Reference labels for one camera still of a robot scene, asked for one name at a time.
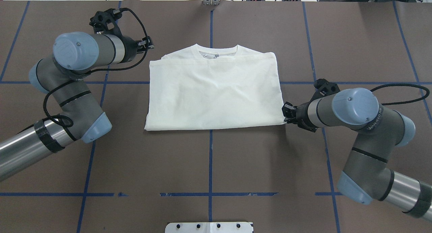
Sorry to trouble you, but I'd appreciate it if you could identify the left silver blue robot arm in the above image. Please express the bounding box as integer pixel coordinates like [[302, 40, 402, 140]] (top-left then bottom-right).
[[1, 32, 154, 181]]

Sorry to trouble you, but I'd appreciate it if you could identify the white camera mast base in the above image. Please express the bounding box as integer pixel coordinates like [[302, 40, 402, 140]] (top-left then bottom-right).
[[165, 221, 254, 233]]

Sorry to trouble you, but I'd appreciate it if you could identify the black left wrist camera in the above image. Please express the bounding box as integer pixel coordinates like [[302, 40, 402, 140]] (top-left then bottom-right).
[[89, 8, 122, 36]]

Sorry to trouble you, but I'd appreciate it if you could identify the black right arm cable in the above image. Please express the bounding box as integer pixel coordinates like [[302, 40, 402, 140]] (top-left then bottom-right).
[[370, 83, 430, 106]]

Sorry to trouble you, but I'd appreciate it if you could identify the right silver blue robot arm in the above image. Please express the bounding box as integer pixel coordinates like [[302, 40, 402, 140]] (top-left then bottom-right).
[[282, 84, 431, 221]]

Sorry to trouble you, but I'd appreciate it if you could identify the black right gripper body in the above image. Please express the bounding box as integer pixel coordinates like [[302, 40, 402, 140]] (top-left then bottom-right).
[[296, 104, 318, 133]]

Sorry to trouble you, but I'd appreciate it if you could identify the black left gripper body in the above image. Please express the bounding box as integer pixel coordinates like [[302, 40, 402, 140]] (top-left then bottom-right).
[[121, 36, 138, 63]]

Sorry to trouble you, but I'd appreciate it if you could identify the cream long-sleeve cat shirt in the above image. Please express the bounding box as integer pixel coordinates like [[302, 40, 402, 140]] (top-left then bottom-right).
[[144, 44, 285, 131]]

